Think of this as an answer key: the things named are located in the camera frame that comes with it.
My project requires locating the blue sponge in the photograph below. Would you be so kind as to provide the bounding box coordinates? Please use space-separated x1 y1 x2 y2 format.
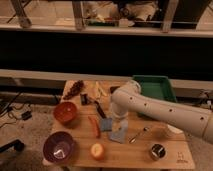
100 118 112 132

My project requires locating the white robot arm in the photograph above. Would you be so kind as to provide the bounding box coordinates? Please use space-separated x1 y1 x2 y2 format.
111 80 213 144

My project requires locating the white plastic cup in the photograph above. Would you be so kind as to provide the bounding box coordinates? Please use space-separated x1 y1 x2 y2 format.
166 125 183 136

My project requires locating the black rectangular block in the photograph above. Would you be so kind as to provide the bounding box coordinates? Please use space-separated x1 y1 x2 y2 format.
110 86 119 94

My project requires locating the pale banana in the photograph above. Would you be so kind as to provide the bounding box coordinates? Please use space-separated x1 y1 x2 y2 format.
94 81 107 99

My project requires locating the small dark metal clip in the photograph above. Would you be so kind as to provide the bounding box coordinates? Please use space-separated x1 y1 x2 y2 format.
80 94 93 105

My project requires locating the orange carrot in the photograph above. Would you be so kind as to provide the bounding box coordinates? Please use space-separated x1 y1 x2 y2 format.
88 116 101 138

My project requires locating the orange plastic bowl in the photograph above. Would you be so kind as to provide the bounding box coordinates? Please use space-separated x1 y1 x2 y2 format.
53 102 77 125

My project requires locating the green plastic tray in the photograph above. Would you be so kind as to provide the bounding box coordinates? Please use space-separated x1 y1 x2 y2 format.
133 75 177 103

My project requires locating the light blue cloth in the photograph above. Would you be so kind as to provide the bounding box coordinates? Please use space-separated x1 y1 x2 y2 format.
108 120 128 144

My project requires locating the metal spoon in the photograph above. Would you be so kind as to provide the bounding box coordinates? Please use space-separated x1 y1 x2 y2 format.
129 127 150 144

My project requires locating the red yellow apple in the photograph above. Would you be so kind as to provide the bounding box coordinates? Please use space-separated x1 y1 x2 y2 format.
90 143 105 160

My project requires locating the wooden table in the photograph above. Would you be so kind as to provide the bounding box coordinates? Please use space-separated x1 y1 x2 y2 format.
42 79 196 170

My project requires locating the purple plastic bowl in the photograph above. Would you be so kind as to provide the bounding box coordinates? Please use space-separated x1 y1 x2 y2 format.
43 131 75 163

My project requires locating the small metal can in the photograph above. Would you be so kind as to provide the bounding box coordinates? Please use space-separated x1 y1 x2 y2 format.
150 144 166 160

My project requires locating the black power adapter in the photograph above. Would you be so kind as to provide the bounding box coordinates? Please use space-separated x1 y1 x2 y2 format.
21 111 32 121

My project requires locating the black cylindrical floor object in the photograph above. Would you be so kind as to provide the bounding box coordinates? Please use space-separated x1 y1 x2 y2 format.
0 139 25 153

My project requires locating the black handled knife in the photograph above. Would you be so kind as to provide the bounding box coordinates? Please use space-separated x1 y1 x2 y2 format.
94 101 106 119

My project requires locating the black cable on floor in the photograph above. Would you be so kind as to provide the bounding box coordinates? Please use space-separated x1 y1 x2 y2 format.
0 92 33 129

